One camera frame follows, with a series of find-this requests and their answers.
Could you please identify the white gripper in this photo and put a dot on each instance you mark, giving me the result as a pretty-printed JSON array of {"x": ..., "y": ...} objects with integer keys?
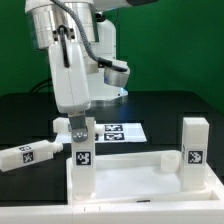
[{"x": 71, "y": 87}]

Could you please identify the white desk top tray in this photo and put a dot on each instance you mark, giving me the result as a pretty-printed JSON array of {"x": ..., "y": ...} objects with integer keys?
[{"x": 139, "y": 178}]

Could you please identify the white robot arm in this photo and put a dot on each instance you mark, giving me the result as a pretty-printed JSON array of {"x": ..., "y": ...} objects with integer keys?
[{"x": 68, "y": 31}]

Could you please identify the white marker base sheet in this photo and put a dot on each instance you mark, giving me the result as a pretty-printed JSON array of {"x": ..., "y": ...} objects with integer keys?
[{"x": 114, "y": 133}]

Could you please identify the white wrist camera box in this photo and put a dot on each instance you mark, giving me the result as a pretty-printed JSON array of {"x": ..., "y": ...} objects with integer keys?
[{"x": 116, "y": 72}]

